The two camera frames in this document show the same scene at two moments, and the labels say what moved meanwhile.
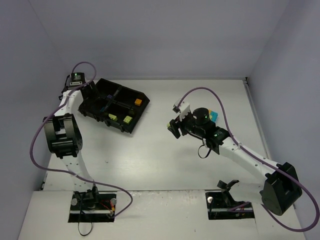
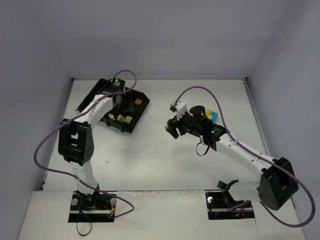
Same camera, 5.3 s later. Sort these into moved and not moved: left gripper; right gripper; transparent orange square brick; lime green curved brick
Moved: left gripper
Not moved: right gripper; transparent orange square brick; lime green curved brick
